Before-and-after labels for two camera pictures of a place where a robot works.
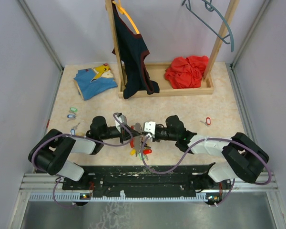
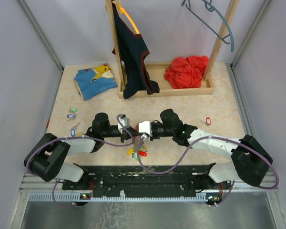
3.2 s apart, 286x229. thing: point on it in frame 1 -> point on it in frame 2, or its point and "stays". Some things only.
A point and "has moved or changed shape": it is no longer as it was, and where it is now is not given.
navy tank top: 132,50 stays
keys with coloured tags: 145,148 has moved or changed shape
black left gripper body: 111,133 stays
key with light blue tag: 73,130 stays
